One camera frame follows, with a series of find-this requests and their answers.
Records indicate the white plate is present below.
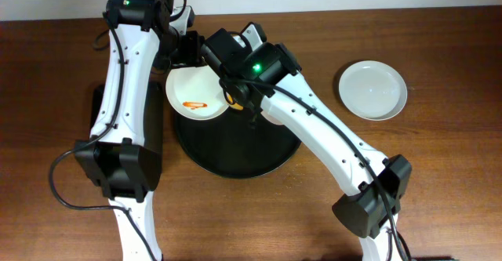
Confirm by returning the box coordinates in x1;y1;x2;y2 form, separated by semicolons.
166;66;229;121
260;110;282;125

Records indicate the green and yellow sponge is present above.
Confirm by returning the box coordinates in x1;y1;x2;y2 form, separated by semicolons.
224;92;244;111

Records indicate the pale blue plate front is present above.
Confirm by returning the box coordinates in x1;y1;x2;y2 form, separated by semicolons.
338;60;408;121

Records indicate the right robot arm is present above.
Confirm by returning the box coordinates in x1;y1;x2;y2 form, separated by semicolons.
204;23;412;260

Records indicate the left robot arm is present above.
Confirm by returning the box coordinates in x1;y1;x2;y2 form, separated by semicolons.
74;0;198;260

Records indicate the black rectangular tray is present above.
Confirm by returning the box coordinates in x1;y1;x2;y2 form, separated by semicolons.
89;81;164;154

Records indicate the black round tray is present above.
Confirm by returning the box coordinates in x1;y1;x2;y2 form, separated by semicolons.
173;109;301;179

